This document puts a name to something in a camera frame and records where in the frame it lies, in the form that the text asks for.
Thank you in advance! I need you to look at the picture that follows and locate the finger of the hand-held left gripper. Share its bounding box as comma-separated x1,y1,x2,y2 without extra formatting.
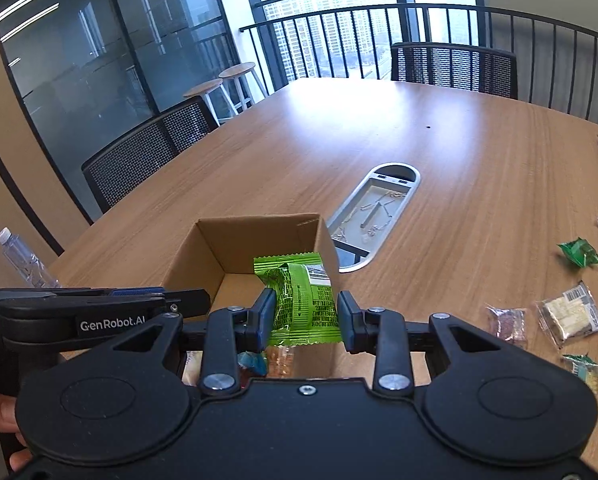
165,288,211,319
44,286,166,299

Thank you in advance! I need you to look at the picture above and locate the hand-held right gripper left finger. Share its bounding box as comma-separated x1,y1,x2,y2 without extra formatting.
109,287,278,395

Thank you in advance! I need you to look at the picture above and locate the clear teal snack packet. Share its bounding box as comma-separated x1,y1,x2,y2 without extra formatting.
562,353,598,394

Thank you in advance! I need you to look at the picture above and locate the dark green snack packet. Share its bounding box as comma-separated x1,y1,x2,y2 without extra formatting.
556,236,598,272

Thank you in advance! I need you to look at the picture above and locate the black metal railing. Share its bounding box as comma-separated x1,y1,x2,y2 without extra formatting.
239,4,598,131

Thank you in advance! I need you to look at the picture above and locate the clear packet of brown snack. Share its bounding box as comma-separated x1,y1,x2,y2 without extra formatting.
484,304,529,350

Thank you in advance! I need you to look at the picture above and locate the black mesh office chair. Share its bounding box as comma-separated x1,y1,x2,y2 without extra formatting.
390,41,519,100
81,96,220,216

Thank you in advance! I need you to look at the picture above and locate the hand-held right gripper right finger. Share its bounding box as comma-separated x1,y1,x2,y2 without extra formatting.
339,291,517,395

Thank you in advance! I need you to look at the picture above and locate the brown cardboard box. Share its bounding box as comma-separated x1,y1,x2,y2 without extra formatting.
160,213,341,381

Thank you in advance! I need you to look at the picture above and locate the bright green snack packet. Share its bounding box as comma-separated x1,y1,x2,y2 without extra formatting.
253,251,341,347

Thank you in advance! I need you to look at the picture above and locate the silver oval table cable port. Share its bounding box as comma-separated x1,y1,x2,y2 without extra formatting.
325,162,421,274

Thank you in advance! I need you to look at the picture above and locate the clear plastic water bottle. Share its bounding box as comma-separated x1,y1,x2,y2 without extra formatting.
0,227,62,290

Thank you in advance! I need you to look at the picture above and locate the clear packet of white crackers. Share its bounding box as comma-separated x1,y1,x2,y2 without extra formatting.
533,281,598,350

